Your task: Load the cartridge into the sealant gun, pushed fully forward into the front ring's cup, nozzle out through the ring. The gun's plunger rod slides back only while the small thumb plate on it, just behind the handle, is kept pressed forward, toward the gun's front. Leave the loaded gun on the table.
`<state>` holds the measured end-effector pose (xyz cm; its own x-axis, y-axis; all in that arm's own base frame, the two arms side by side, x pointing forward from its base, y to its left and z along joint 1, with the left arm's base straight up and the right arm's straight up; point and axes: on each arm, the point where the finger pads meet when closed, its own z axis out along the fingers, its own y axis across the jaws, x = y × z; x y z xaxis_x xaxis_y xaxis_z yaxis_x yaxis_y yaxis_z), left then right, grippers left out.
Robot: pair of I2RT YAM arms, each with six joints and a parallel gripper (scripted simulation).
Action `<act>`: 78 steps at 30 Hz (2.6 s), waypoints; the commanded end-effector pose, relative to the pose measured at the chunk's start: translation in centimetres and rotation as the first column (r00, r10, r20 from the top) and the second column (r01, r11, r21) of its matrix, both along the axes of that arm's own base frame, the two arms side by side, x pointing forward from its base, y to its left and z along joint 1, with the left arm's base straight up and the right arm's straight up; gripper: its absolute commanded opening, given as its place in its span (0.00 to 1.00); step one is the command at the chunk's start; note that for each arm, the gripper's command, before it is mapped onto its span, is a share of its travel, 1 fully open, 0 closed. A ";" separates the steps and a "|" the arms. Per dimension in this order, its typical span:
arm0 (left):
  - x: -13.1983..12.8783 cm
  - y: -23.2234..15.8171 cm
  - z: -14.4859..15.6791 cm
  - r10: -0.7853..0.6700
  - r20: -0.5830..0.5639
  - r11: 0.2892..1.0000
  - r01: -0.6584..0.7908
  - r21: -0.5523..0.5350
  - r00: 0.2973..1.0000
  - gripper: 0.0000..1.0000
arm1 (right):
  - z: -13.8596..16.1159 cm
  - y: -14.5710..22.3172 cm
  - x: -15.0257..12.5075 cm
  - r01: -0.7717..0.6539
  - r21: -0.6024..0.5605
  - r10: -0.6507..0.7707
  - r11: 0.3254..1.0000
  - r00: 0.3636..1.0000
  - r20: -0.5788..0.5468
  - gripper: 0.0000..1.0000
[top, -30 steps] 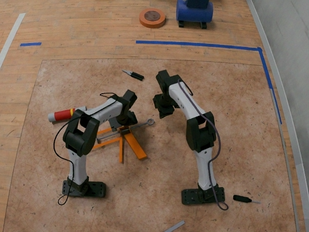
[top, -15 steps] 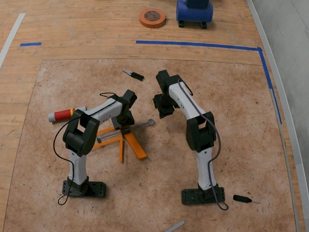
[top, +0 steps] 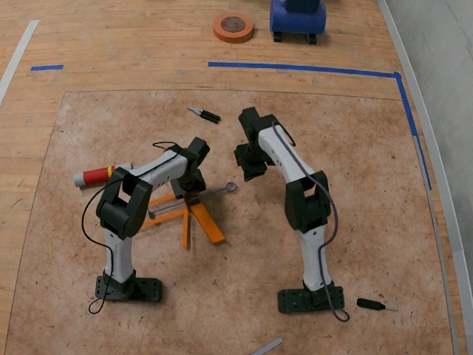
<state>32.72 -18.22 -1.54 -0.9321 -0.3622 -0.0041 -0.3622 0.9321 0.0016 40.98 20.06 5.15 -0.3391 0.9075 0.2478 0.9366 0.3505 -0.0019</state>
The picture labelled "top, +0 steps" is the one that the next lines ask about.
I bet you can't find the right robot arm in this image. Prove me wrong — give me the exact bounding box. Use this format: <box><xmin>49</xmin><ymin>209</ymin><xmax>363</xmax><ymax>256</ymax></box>
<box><xmin>238</xmin><ymin>106</ymin><xmax>344</xmax><ymax>313</ymax></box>

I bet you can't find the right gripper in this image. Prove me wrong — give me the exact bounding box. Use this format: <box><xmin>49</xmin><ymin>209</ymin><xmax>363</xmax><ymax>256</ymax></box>
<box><xmin>234</xmin><ymin>143</ymin><xmax>273</xmax><ymax>182</ymax></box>

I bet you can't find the grey flat bar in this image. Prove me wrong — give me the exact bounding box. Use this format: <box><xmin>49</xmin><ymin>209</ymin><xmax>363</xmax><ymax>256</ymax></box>
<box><xmin>250</xmin><ymin>337</ymin><xmax>284</xmax><ymax>355</ymax></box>

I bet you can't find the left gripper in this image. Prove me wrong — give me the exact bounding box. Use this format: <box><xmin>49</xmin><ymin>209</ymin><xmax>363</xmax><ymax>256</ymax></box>
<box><xmin>170</xmin><ymin>169</ymin><xmax>206</xmax><ymax>200</ymax></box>

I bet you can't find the red and grey cylinder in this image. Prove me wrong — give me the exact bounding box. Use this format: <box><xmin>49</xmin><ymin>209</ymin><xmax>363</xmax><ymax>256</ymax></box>
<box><xmin>73</xmin><ymin>162</ymin><xmax>142</xmax><ymax>187</ymax></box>

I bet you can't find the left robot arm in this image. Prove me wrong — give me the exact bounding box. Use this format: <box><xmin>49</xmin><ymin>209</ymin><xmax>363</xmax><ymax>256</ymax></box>
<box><xmin>95</xmin><ymin>137</ymin><xmax>210</xmax><ymax>302</ymax></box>

